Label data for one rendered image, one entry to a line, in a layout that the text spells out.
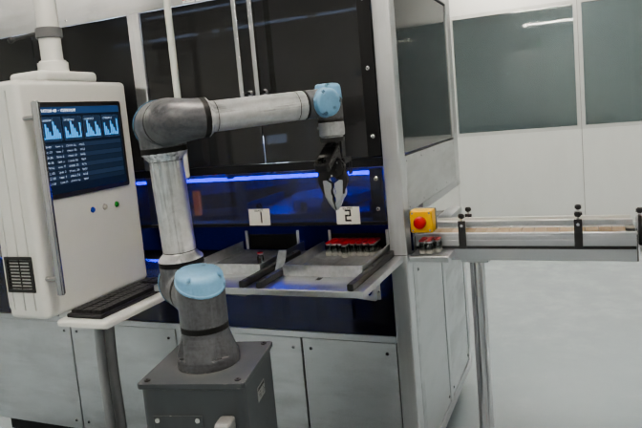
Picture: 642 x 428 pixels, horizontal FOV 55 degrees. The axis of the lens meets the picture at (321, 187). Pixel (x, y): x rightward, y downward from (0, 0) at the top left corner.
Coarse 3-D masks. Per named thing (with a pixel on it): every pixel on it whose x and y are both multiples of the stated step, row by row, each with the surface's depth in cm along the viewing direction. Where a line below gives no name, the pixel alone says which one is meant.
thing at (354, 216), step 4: (340, 208) 209; (344, 208) 209; (348, 208) 208; (352, 208) 208; (356, 208) 207; (336, 212) 210; (340, 212) 210; (344, 212) 209; (348, 212) 208; (352, 212) 208; (356, 212) 207; (336, 216) 210; (340, 216) 210; (344, 216) 209; (352, 216) 208; (356, 216) 207; (336, 220) 210; (340, 220) 210; (344, 220) 209; (352, 220) 208; (356, 220) 208; (340, 224) 210; (344, 224) 210; (348, 224) 209; (352, 224) 209; (356, 224) 208
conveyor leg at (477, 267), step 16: (480, 272) 209; (480, 288) 210; (480, 304) 210; (480, 320) 211; (480, 336) 212; (480, 352) 213; (480, 368) 213; (480, 384) 214; (480, 400) 215; (480, 416) 217
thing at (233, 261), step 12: (216, 252) 218; (228, 252) 226; (240, 252) 231; (252, 252) 229; (264, 252) 227; (276, 252) 225; (288, 252) 213; (216, 264) 201; (228, 264) 199; (240, 264) 197; (252, 264) 196; (264, 264) 197
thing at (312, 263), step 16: (304, 256) 205; (320, 256) 213; (336, 256) 211; (352, 256) 209; (368, 256) 206; (288, 272) 191; (304, 272) 189; (320, 272) 187; (336, 272) 184; (352, 272) 183
